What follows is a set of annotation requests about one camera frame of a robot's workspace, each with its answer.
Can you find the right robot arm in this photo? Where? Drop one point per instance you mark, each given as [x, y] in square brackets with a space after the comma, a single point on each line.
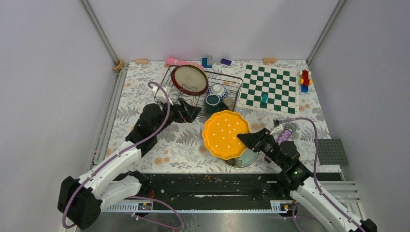
[302, 185]

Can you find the teal block on chessboard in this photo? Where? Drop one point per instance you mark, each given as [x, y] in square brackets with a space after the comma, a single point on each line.
[264, 99]

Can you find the corner wooden block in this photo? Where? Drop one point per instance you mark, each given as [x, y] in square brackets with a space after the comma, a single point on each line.
[119, 66]

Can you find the right wooden block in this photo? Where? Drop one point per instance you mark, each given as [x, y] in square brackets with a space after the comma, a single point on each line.
[269, 61]

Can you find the red yellow blue lego toy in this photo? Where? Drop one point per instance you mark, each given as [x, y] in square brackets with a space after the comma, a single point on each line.
[305, 80]

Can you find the purple lego brick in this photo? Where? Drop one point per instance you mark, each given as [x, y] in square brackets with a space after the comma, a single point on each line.
[226, 62]

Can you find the yellow dotted scalloped plate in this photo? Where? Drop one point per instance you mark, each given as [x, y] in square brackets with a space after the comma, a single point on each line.
[220, 134]

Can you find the grey lego baseplate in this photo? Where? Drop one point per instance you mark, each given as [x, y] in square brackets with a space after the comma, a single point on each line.
[331, 152]

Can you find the mint green flower plate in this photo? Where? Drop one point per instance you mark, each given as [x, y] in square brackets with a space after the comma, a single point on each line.
[247, 158]

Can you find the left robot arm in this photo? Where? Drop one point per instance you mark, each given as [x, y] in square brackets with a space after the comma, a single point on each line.
[82, 199]

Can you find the dark green mug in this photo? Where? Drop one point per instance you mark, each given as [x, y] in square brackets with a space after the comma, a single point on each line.
[213, 103]

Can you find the purple glitter tube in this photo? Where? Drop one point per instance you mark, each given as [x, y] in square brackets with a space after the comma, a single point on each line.
[284, 136]

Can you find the pink toy bat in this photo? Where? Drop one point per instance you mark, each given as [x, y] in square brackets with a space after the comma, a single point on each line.
[177, 62]

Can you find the left wooden block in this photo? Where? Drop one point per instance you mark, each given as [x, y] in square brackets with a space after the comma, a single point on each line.
[142, 61]

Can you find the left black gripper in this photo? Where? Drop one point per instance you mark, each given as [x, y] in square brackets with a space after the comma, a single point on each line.
[183, 115]

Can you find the floral tablecloth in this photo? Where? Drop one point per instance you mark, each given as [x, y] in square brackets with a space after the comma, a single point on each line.
[180, 147]

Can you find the blue white patterned bowl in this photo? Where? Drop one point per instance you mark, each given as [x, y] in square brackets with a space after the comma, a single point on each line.
[218, 89]

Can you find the green white chessboard mat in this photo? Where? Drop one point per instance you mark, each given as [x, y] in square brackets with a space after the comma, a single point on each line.
[281, 86]

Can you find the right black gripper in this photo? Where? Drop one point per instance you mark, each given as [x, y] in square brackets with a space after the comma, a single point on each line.
[253, 140]

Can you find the black wire dish rack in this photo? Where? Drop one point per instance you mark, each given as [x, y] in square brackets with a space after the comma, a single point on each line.
[232, 84]

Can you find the blue grey lego bricks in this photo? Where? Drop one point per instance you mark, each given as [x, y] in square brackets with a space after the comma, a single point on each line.
[207, 62]

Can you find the beige plate dark red rim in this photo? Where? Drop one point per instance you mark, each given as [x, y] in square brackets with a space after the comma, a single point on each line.
[190, 80]

